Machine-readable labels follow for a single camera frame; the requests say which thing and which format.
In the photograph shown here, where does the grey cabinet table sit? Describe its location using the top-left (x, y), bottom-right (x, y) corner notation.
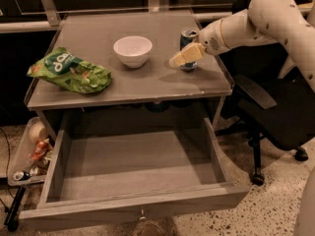
top-left (24, 10), bottom-right (235, 140)

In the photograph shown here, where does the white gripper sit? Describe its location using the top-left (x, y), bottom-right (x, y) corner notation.
top-left (169, 19), bottom-right (229, 67)

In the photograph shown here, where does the green chip bag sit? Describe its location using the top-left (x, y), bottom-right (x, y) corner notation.
top-left (27, 47), bottom-right (111, 94)

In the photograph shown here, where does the open grey top drawer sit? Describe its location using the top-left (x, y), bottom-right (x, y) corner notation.
top-left (20, 118), bottom-right (249, 231)

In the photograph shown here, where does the metal rail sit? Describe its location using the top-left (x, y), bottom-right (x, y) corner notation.
top-left (0, 0), bottom-right (232, 33)

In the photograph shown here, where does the black office chair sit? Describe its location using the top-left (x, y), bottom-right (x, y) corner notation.
top-left (216, 43), bottom-right (315, 186)

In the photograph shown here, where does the black stand leg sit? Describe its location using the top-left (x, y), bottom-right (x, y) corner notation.
top-left (4, 187), bottom-right (26, 232)

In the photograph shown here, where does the black cable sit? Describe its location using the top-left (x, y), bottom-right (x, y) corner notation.
top-left (0, 127), bottom-right (16, 214)

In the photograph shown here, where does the white round object in bin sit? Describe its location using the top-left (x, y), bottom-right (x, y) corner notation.
top-left (29, 122), bottom-right (48, 144)

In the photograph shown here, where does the clear plastic bin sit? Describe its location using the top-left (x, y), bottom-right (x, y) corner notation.
top-left (8, 117), bottom-right (53, 186)

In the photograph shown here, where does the dark can in bin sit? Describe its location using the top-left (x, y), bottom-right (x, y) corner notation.
top-left (13, 170), bottom-right (30, 181)

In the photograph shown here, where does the redbull can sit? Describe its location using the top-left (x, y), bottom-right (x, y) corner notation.
top-left (180, 27), bottom-right (199, 72)

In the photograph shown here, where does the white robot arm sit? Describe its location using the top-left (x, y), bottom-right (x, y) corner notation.
top-left (169, 0), bottom-right (315, 90)

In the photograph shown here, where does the white bowl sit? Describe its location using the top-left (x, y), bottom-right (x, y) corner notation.
top-left (113, 35), bottom-right (153, 68)

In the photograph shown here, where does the orange soda can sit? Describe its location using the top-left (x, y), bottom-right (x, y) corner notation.
top-left (31, 141), bottom-right (49, 161)

